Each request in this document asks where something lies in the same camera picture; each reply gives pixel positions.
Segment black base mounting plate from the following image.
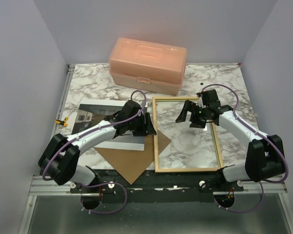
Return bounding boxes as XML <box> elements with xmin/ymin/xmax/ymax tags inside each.
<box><xmin>73</xmin><ymin>170</ymin><xmax>244</xmax><ymax>194</ymax></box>

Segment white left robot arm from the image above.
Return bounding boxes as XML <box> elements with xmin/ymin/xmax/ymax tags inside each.
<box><xmin>38</xmin><ymin>100</ymin><xmax>157</xmax><ymax>193</ymax></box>

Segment orange translucent plastic box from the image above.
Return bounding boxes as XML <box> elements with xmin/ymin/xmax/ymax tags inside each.
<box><xmin>109</xmin><ymin>38</ymin><xmax>187</xmax><ymax>96</ymax></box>

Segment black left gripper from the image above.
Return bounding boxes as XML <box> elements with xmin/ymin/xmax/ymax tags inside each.
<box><xmin>127</xmin><ymin>113</ymin><xmax>157</xmax><ymax>137</ymax></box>

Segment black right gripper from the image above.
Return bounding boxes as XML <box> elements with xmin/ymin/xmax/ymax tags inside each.
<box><xmin>176</xmin><ymin>100</ymin><xmax>209</xmax><ymax>129</ymax></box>

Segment grey photo print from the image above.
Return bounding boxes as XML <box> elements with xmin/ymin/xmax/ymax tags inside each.
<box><xmin>72</xmin><ymin>99</ymin><xmax>145</xmax><ymax>151</ymax></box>

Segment aluminium rail frame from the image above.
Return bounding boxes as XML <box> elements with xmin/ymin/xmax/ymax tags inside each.
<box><xmin>28</xmin><ymin>64</ymin><xmax>76</xmax><ymax>196</ymax></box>

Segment light wooden picture frame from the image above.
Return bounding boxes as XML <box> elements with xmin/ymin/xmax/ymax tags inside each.
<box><xmin>151</xmin><ymin>96</ymin><xmax>223</xmax><ymax>173</ymax></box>

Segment yellow black clamp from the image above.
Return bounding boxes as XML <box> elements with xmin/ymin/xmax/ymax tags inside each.
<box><xmin>55</xmin><ymin>117</ymin><xmax>68</xmax><ymax>127</ymax></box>

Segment brown backing board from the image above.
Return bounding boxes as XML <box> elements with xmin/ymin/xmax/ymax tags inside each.
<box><xmin>94</xmin><ymin>130</ymin><xmax>172</xmax><ymax>185</ymax></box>

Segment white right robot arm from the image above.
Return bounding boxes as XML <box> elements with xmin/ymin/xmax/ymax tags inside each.
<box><xmin>175</xmin><ymin>100</ymin><xmax>288</xmax><ymax>191</ymax></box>

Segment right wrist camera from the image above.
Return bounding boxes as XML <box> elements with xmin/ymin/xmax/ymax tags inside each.
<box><xmin>197</xmin><ymin>89</ymin><xmax>221</xmax><ymax>108</ymax></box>

